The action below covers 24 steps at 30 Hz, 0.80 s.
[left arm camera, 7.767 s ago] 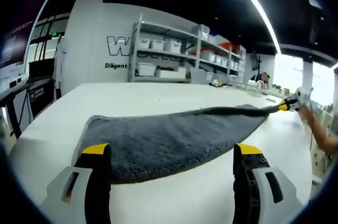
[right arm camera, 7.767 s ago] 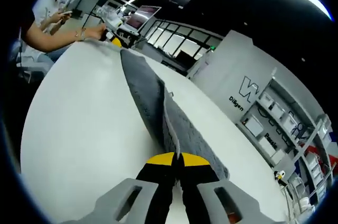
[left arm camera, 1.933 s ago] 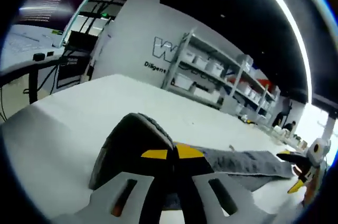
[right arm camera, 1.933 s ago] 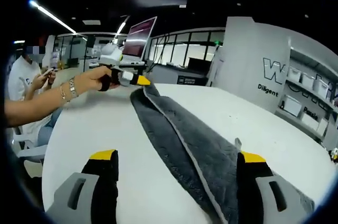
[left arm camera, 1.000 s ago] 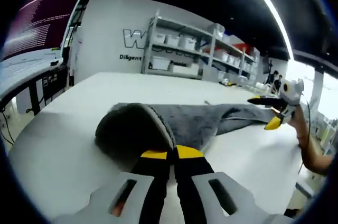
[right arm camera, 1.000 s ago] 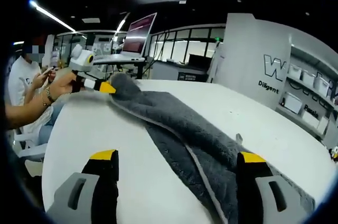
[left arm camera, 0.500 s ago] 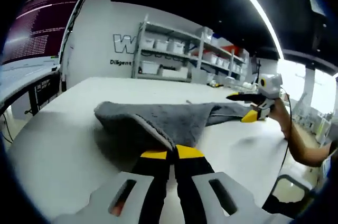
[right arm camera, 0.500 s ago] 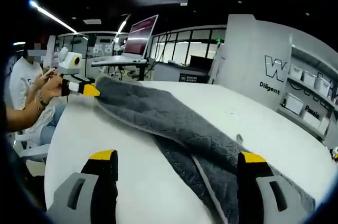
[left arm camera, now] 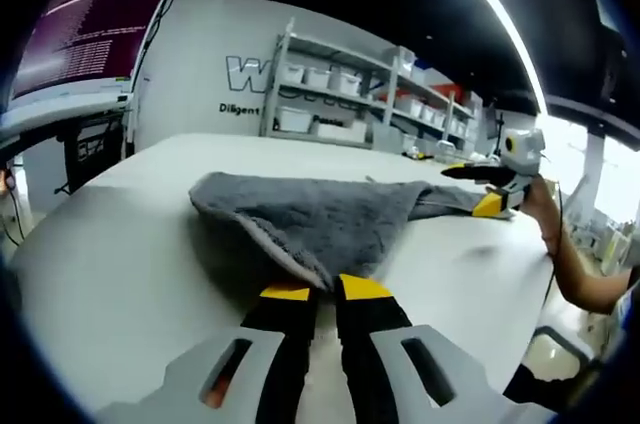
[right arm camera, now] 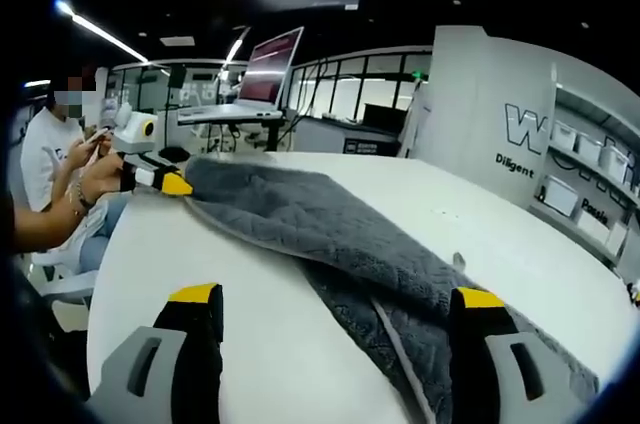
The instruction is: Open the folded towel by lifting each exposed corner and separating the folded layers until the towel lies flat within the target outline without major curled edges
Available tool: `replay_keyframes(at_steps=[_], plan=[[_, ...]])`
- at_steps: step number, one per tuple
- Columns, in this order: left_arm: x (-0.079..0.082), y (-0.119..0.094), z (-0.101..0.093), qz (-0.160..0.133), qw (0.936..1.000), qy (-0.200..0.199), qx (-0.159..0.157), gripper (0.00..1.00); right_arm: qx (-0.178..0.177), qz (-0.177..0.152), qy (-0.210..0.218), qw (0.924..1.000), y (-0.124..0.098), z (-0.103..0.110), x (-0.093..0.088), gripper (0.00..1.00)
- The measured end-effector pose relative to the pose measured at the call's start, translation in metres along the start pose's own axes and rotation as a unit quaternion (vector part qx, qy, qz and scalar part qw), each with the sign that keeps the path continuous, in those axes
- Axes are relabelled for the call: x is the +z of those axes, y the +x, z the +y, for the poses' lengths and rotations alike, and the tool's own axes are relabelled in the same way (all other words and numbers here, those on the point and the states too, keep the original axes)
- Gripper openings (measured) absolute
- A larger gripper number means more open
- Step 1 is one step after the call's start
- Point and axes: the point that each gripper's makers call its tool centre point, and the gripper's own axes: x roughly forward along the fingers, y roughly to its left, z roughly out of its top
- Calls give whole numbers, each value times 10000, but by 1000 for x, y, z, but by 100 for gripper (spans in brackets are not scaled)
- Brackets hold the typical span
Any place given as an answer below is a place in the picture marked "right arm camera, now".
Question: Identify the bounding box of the grey towel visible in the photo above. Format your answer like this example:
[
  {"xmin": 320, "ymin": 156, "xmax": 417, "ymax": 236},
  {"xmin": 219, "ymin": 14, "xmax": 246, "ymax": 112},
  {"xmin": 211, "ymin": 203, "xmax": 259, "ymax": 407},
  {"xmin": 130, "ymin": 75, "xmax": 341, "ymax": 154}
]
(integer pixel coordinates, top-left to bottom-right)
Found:
[{"xmin": 181, "ymin": 155, "xmax": 601, "ymax": 424}]

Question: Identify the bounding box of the open laptop on stand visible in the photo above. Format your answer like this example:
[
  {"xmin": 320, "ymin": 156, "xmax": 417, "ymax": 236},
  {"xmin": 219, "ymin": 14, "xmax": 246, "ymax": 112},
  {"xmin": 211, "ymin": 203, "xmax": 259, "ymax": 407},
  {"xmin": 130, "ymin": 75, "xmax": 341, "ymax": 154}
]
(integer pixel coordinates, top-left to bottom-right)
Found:
[{"xmin": 234, "ymin": 25, "xmax": 306, "ymax": 111}]

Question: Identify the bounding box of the person's left hand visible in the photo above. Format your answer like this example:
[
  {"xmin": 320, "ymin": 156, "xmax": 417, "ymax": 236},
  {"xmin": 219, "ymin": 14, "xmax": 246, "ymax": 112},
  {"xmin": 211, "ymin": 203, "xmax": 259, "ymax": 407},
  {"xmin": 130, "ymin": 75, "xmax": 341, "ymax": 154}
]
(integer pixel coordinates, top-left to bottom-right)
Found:
[{"xmin": 81, "ymin": 155, "xmax": 137, "ymax": 208}]

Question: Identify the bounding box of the monitor stand desk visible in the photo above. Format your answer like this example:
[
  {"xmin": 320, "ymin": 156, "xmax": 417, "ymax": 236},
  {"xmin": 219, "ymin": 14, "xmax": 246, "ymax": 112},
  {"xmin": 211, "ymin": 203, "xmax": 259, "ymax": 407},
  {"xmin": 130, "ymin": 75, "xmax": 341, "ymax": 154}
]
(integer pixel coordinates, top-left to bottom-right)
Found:
[{"xmin": 176, "ymin": 102, "xmax": 287, "ymax": 153}]

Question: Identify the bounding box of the long ceiling light strip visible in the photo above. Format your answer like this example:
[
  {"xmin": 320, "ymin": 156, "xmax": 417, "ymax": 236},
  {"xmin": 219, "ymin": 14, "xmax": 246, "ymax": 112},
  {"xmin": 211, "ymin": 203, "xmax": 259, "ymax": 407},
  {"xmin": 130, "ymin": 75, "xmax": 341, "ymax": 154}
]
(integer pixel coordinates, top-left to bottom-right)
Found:
[{"xmin": 53, "ymin": 0, "xmax": 152, "ymax": 66}]

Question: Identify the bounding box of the white plastic chair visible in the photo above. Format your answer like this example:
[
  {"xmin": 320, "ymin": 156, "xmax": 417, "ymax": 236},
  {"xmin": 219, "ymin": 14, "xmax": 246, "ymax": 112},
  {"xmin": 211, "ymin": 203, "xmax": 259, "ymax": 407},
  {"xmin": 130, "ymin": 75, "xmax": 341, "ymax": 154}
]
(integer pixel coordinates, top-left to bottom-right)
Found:
[{"xmin": 28, "ymin": 247, "xmax": 100, "ymax": 306}]

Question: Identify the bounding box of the grey machine cabinet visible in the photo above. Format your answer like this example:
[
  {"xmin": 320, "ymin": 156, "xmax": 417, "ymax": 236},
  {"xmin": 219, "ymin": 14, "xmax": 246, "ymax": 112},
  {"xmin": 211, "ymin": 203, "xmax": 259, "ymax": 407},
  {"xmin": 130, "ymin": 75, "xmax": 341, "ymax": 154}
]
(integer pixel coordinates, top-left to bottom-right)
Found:
[{"xmin": 293, "ymin": 115, "xmax": 402, "ymax": 156}]

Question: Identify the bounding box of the grey metal shelving unit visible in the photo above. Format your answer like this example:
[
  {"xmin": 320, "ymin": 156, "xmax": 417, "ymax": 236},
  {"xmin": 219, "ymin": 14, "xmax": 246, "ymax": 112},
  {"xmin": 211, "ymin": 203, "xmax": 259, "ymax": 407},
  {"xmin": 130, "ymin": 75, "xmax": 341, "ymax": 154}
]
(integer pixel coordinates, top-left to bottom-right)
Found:
[{"xmin": 528, "ymin": 62, "xmax": 640, "ymax": 268}]

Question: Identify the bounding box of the white hanging cloth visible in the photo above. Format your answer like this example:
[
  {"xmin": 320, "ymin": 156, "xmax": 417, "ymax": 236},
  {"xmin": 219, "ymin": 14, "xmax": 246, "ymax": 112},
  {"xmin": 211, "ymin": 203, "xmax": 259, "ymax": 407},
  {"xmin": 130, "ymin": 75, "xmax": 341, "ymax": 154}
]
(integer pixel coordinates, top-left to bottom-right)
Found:
[{"xmin": 398, "ymin": 78, "xmax": 432, "ymax": 159}]

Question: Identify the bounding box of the row of white storage bins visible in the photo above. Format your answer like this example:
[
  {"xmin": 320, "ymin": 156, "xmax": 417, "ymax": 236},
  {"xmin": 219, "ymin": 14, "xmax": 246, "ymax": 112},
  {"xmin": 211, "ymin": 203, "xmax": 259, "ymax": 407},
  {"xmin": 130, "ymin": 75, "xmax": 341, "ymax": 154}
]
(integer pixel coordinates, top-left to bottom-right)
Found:
[{"xmin": 542, "ymin": 118, "xmax": 636, "ymax": 258}]

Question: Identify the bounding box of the wrist bracelet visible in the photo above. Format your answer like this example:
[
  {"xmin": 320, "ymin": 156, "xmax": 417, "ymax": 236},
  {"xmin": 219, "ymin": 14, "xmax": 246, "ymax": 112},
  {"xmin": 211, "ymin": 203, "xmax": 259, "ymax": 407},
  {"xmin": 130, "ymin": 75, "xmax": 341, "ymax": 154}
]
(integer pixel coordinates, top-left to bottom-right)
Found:
[{"xmin": 68, "ymin": 180, "xmax": 97, "ymax": 219}]

